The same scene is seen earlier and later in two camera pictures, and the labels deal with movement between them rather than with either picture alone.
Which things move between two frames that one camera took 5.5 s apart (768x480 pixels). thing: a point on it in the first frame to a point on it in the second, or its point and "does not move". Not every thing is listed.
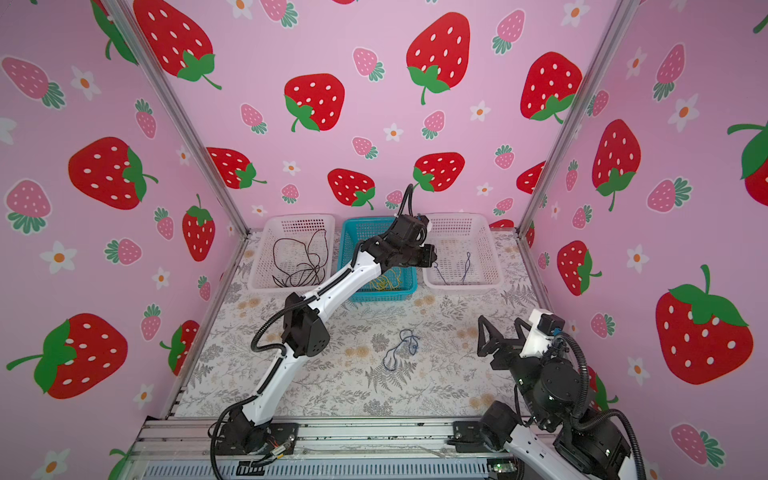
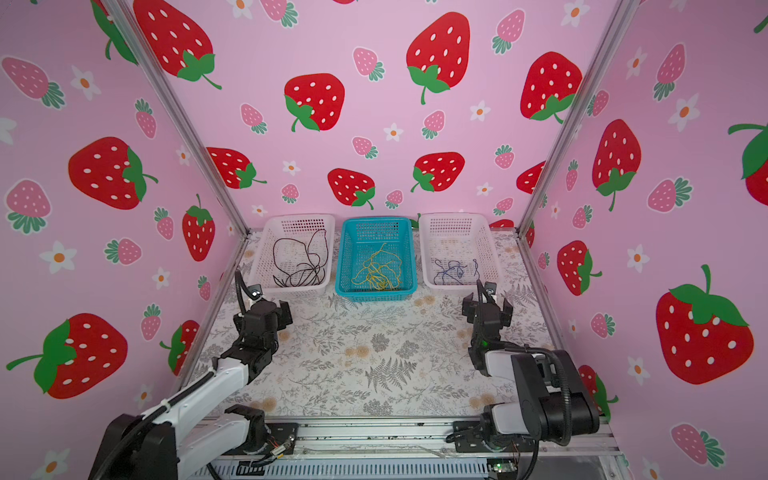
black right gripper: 512,348 to 472,307
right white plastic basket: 467,253 does not move
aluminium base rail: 331,449 does not move
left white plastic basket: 294,252 does not move
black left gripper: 429,255 to 282,315
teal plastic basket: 390,284 does not move
